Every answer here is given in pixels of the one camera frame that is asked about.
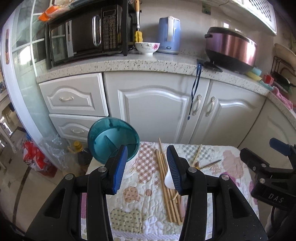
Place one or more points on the purple rice cooker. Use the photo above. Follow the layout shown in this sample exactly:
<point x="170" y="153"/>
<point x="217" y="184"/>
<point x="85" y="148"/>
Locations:
<point x="230" y="49"/>

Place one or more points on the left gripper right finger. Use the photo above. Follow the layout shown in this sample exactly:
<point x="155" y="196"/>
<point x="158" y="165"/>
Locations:
<point x="190" y="182"/>

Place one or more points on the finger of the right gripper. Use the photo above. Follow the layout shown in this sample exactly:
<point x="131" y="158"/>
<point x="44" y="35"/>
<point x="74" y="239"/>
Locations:
<point x="255" y="163"/>
<point x="280" y="146"/>

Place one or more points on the white cabinet door left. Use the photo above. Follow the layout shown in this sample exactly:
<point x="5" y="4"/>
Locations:
<point x="157" y="105"/>

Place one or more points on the yellow sponge bottle brush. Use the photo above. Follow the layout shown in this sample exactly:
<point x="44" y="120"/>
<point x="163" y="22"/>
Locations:
<point x="138" y="34"/>

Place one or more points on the orange package on microwave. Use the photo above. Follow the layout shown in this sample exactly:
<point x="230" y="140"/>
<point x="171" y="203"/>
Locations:
<point x="48" y="13"/>

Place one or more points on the black microwave oven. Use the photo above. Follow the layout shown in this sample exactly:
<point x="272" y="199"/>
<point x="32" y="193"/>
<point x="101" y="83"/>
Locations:
<point x="88" y="29"/>

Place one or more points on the floral white ceramic bowl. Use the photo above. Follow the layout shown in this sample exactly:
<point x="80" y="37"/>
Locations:
<point x="147" y="48"/>

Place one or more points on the white cabinet door right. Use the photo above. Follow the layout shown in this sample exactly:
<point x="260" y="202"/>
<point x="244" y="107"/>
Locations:
<point x="227" y="115"/>

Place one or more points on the black dish rack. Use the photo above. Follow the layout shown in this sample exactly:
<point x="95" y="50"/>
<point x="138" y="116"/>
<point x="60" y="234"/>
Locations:
<point x="283" y="74"/>

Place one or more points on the blue electric kettle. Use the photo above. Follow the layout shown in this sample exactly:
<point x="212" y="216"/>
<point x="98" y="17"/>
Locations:
<point x="169" y="35"/>

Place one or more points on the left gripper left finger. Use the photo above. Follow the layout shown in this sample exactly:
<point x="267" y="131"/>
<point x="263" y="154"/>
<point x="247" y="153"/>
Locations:
<point x="103" y="181"/>

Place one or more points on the yellow green sponge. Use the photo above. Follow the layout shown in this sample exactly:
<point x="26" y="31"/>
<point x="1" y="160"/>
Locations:
<point x="254" y="74"/>

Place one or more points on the pink cloth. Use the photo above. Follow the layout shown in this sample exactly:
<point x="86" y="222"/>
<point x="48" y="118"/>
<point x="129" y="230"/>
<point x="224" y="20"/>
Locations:
<point x="284" y="100"/>

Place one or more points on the patchwork quilted table mat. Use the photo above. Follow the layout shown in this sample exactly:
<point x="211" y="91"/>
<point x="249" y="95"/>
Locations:
<point x="138" y="210"/>

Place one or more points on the yellow cap oil bottle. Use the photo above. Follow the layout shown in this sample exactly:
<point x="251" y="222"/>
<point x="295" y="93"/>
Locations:
<point x="83" y="154"/>

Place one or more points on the white cabinet door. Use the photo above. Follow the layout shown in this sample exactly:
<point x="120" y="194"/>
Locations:
<point x="227" y="115"/>
<point x="157" y="105"/>

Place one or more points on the white drawer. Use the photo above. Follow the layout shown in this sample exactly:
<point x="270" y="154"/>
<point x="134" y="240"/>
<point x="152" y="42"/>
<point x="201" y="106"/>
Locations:
<point x="73" y="127"/>
<point x="78" y="95"/>

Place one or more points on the upper white drawer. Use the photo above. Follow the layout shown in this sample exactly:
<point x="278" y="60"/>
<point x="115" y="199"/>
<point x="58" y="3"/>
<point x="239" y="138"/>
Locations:
<point x="78" y="95"/>

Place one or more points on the teal floral utensil holder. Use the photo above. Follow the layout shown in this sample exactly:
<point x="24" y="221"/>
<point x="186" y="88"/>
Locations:
<point x="107" y="135"/>

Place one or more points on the lower white drawer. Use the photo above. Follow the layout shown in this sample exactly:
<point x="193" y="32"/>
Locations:
<point x="73" y="127"/>

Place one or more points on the white ceramic spoon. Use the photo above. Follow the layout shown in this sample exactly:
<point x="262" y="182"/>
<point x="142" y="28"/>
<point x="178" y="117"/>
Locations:
<point x="175" y="197"/>

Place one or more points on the red plastic bag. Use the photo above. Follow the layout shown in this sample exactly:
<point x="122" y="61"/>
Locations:
<point x="37" y="161"/>

